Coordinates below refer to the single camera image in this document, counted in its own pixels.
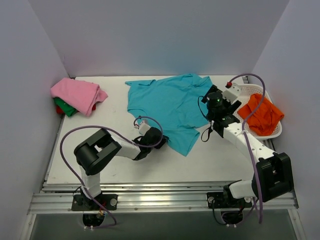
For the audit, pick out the red folded t-shirt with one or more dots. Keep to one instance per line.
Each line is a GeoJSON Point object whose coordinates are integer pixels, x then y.
{"type": "Point", "coordinates": [67, 110]}

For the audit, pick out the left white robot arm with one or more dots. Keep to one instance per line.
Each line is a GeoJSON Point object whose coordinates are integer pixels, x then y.
{"type": "Point", "coordinates": [97, 151]}

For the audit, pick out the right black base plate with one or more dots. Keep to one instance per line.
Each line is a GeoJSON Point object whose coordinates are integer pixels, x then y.
{"type": "Point", "coordinates": [217, 200]}

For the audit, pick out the green folded t-shirt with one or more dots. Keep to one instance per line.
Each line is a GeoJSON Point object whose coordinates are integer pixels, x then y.
{"type": "Point", "coordinates": [59, 102]}

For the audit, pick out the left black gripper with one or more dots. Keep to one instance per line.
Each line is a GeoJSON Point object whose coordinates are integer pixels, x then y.
{"type": "Point", "coordinates": [161, 138]}

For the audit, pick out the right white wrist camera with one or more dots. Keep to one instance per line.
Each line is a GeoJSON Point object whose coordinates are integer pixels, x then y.
{"type": "Point", "coordinates": [232, 92]}

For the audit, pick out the orange t-shirt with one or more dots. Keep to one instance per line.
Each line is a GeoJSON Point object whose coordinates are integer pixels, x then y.
{"type": "Point", "coordinates": [265, 120]}

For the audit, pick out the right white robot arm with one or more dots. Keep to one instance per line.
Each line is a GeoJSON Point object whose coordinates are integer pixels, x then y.
{"type": "Point", "coordinates": [273, 175]}

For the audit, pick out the aluminium rail frame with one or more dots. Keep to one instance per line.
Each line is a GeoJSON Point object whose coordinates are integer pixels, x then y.
{"type": "Point", "coordinates": [164, 196]}

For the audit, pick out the white plastic basket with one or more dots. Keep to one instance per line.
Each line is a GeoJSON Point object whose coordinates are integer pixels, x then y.
{"type": "Point", "coordinates": [246, 91]}

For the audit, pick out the pink folded t-shirt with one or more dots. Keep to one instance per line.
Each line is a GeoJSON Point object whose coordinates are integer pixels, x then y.
{"type": "Point", "coordinates": [79, 94]}

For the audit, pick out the teal t-shirt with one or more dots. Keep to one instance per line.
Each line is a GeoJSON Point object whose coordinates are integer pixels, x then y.
{"type": "Point", "coordinates": [173, 104]}

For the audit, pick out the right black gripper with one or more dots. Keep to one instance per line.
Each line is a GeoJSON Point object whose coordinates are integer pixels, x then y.
{"type": "Point", "coordinates": [208, 92]}

